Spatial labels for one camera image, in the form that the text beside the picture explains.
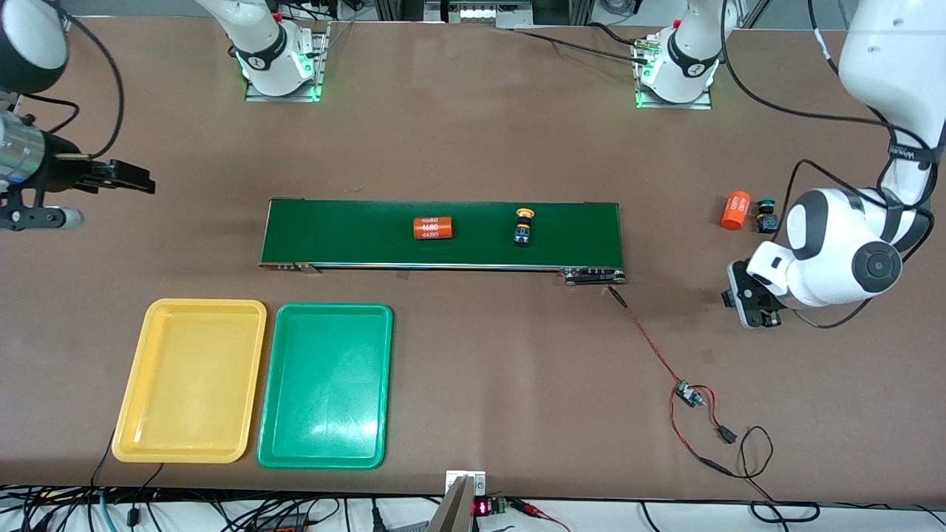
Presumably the orange cylinder with 4680 print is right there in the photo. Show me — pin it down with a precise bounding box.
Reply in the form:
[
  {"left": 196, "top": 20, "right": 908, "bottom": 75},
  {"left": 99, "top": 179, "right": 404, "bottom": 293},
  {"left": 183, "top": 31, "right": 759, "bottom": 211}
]
[
  {"left": 412, "top": 216, "right": 455, "bottom": 242},
  {"left": 720, "top": 191, "right": 752, "bottom": 231}
]

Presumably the yellow plastic tray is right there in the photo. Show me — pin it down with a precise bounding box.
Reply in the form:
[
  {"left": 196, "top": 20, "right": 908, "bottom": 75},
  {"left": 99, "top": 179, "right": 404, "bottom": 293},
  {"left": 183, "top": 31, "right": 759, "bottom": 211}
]
[{"left": 111, "top": 298, "right": 268, "bottom": 465}]

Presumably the green conveyor belt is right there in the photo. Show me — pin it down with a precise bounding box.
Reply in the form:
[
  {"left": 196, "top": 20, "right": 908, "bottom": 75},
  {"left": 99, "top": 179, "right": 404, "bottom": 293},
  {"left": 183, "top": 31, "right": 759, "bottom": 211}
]
[{"left": 259, "top": 198, "right": 627, "bottom": 286}]

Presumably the green plastic tray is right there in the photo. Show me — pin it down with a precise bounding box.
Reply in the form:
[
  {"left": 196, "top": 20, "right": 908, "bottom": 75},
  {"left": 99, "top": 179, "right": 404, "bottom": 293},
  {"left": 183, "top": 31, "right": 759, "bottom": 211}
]
[{"left": 256, "top": 302, "right": 395, "bottom": 471}]

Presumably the red clip lead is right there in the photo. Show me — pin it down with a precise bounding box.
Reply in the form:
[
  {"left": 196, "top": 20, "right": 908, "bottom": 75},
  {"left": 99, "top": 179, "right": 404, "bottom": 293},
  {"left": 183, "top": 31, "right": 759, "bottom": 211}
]
[{"left": 511, "top": 499, "right": 571, "bottom": 532}]

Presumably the white lit panel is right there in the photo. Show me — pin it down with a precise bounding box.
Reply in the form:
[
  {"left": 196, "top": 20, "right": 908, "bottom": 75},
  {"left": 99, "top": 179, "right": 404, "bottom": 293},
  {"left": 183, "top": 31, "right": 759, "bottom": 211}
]
[{"left": 442, "top": 4, "right": 534, "bottom": 23}]

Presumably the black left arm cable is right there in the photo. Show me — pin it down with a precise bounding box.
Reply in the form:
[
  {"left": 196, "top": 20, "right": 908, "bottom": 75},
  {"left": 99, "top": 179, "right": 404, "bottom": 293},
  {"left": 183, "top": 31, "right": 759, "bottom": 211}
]
[{"left": 721, "top": 0, "right": 936, "bottom": 330}]

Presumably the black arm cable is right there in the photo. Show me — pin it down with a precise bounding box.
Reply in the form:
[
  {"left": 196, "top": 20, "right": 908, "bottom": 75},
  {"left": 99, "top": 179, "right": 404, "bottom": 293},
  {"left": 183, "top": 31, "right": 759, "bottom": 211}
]
[
  {"left": 721, "top": 0, "right": 936, "bottom": 330},
  {"left": 44, "top": 0, "right": 125, "bottom": 160}
]

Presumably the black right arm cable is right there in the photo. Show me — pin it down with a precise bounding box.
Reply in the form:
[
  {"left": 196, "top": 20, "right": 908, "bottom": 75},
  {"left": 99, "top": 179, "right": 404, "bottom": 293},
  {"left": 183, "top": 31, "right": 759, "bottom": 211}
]
[{"left": 44, "top": 0, "right": 125, "bottom": 160}]

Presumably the red-black wire harness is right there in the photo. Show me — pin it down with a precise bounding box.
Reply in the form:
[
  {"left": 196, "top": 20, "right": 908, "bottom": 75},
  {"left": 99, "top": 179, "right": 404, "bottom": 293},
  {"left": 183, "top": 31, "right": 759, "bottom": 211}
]
[{"left": 606, "top": 285, "right": 738, "bottom": 477}]

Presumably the thin black cable loop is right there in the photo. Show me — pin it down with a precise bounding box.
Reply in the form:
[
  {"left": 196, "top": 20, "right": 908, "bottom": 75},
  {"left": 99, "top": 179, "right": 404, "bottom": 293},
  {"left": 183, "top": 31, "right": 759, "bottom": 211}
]
[{"left": 695, "top": 426, "right": 821, "bottom": 524}]

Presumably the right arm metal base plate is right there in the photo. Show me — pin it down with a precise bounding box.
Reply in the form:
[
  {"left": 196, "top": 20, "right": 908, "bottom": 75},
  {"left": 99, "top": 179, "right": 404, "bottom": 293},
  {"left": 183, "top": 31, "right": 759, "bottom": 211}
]
[{"left": 244, "top": 21, "right": 330, "bottom": 103}]

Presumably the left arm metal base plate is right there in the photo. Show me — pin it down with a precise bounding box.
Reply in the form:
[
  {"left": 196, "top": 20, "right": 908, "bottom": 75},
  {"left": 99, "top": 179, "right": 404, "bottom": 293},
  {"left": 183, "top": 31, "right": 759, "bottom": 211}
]
[{"left": 634, "top": 35, "right": 715, "bottom": 111}]

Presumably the black cable on table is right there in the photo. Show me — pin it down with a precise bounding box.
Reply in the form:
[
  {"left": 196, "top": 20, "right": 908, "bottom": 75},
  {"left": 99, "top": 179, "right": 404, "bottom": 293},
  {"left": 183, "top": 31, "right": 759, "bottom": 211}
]
[{"left": 512, "top": 22, "right": 655, "bottom": 66}]

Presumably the grey metal bracket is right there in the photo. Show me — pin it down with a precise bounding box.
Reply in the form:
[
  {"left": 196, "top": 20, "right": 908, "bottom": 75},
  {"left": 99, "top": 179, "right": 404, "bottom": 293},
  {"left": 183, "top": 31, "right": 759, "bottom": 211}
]
[{"left": 426, "top": 470, "right": 489, "bottom": 532}]

